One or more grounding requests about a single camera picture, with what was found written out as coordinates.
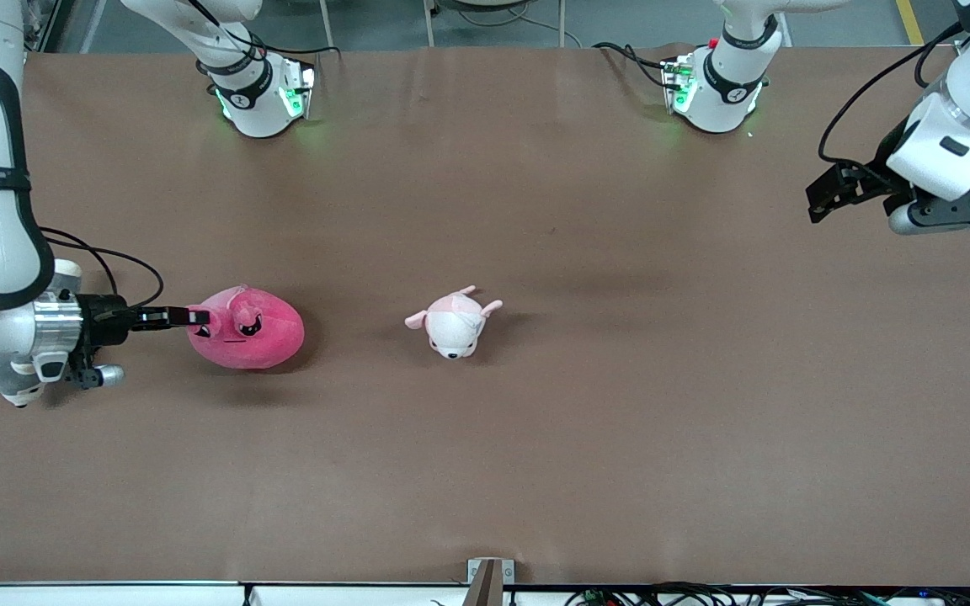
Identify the black base cable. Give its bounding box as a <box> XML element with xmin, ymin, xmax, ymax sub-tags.
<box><xmin>241</xmin><ymin>32</ymin><xmax>343</xmax><ymax>60</ymax></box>
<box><xmin>593</xmin><ymin>41</ymin><xmax>673</xmax><ymax>90</ymax></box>

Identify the black left base cable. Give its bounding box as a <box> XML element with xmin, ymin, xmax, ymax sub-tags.
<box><xmin>593</xmin><ymin>41</ymin><xmax>673</xmax><ymax>90</ymax></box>

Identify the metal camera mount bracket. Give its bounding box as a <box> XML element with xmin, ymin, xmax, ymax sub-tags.
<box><xmin>467</xmin><ymin>558</ymin><xmax>515</xmax><ymax>606</ymax></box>

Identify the small white pink plush dog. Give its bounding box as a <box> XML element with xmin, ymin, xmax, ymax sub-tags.
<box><xmin>404</xmin><ymin>285</ymin><xmax>504</xmax><ymax>360</ymax></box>

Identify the black right base cable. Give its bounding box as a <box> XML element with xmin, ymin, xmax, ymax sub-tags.
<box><xmin>241</xmin><ymin>32</ymin><xmax>343</xmax><ymax>60</ymax></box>

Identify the brown table cover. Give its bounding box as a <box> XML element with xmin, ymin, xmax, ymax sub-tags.
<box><xmin>0</xmin><ymin>44</ymin><xmax>970</xmax><ymax>587</ymax></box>

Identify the black cable bundle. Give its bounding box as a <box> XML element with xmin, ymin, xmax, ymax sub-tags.
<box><xmin>565</xmin><ymin>581</ymin><xmax>970</xmax><ymax>606</ymax></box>

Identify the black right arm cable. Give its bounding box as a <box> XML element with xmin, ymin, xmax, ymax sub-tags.
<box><xmin>37</xmin><ymin>226</ymin><xmax>166</xmax><ymax>311</ymax></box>

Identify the round pink plush toy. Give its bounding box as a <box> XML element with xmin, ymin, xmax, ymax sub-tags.
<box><xmin>185</xmin><ymin>285</ymin><xmax>306</xmax><ymax>371</ymax></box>

